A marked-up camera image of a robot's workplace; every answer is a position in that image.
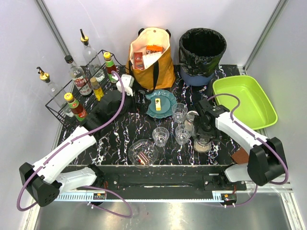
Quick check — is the orange canvas tote bag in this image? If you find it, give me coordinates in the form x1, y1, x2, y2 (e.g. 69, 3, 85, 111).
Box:
126, 27, 175, 91

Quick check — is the red sauce bottle yellow cap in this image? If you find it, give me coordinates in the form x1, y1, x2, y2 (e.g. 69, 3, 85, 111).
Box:
64, 92, 87, 121

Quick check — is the clear oil bottle gold spout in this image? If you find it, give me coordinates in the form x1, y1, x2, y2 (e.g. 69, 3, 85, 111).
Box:
36, 67, 74, 117

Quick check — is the trash bin with black liner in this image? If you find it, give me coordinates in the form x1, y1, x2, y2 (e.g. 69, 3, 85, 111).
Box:
178, 28, 227, 86

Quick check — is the clear glass tumbler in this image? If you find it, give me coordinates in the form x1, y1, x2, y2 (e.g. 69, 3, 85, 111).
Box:
172, 103, 188, 123
152, 127, 169, 147
175, 124, 192, 145

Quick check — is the white paper package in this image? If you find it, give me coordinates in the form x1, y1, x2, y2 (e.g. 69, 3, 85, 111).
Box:
142, 51, 162, 69

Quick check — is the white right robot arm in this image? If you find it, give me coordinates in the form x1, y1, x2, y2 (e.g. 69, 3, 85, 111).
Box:
193, 99, 288, 186

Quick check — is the brown scouring pad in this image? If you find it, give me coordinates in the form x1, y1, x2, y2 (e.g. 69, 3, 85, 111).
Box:
231, 148, 249, 164

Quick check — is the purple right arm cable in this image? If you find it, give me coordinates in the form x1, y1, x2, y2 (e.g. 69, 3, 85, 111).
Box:
199, 93, 288, 208

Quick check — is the chocolate cake slice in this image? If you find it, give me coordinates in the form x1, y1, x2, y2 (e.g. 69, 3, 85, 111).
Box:
137, 151, 150, 165

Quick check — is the glass jar rear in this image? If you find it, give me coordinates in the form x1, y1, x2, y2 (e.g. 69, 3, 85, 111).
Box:
184, 111, 198, 131

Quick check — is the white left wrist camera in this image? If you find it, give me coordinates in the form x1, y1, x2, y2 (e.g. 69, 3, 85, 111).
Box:
121, 74, 134, 96

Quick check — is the glass jar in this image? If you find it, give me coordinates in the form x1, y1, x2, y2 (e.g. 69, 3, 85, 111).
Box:
194, 136, 212, 153
184, 111, 198, 131

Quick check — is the black wire dish rack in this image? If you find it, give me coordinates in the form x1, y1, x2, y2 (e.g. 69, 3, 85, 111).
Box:
45, 49, 135, 145

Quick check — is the small yellow seasoning bottle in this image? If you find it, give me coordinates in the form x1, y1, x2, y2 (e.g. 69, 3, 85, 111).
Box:
90, 77, 104, 101

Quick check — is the yellow cake slice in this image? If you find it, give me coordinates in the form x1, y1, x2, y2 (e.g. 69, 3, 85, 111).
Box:
155, 98, 161, 111

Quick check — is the clear glass bowl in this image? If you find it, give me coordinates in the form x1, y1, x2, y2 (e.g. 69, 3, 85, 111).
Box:
128, 139, 159, 169

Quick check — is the teal ceramic plate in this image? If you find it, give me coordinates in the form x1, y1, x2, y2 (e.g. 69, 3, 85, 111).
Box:
146, 90, 177, 119

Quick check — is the clear glass tumbler middle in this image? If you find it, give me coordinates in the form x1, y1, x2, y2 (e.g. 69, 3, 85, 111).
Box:
175, 124, 192, 145

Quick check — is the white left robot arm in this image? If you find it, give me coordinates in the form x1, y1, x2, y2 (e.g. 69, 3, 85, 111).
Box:
17, 90, 150, 211

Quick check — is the clear glass tumbler rear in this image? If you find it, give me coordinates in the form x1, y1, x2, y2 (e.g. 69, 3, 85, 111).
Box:
172, 103, 188, 123

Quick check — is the clear glass tumbler left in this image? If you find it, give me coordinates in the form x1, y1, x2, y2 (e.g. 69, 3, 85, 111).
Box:
152, 127, 169, 147

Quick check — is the orange snack box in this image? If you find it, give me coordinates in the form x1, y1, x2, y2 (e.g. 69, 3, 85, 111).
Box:
146, 45, 163, 54

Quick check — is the red snack box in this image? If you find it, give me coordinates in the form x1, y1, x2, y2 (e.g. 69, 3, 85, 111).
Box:
133, 52, 144, 70

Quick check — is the lime green plastic tub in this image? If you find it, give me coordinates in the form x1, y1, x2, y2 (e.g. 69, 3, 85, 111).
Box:
213, 75, 278, 130

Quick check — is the clear bottle black cap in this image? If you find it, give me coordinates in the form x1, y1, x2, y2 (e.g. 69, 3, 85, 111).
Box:
64, 55, 93, 97

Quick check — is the glass jar front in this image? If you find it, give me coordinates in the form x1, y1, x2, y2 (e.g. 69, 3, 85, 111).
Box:
194, 136, 212, 153

